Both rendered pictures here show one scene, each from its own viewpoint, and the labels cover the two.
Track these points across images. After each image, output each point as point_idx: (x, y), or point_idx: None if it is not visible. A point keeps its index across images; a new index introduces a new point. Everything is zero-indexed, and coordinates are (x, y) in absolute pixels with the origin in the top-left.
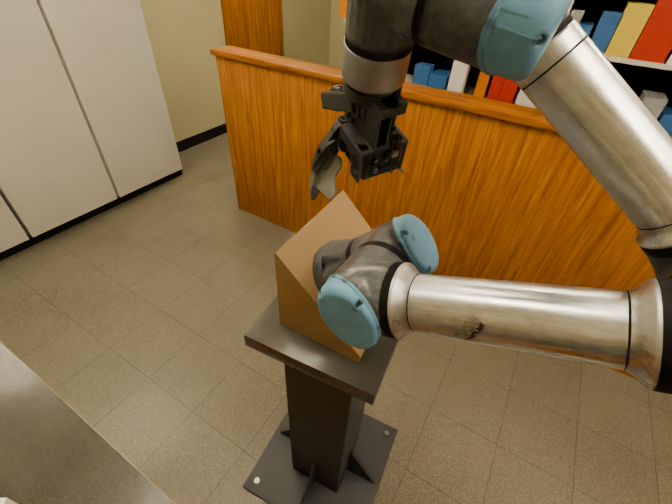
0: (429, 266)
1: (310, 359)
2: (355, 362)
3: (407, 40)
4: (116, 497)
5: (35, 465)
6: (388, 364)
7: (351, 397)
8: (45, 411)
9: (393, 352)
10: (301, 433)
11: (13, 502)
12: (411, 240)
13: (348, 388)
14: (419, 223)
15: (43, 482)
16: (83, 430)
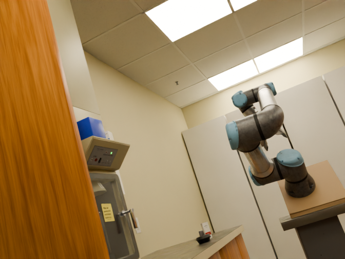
0: (283, 161)
1: (282, 219)
2: (290, 218)
3: (243, 108)
4: (221, 236)
5: (220, 234)
6: (301, 220)
7: (305, 252)
8: (231, 230)
9: (309, 219)
10: None
11: (208, 224)
12: (279, 153)
13: (281, 225)
14: (292, 150)
15: (218, 235)
16: (231, 231)
